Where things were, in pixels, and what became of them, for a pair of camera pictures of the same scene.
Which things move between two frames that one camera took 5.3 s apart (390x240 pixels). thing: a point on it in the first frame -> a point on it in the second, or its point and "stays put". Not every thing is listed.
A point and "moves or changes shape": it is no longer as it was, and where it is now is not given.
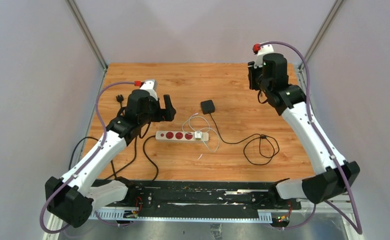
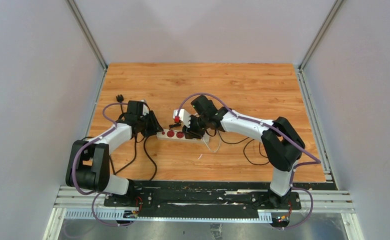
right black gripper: [253, 72] -> [191, 131]
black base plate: [208, 199] stays put
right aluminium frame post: [335, 7] stays put
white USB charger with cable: [198, 134] moves or changes shape
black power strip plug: [120, 98] stays put
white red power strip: [179, 136] stays put
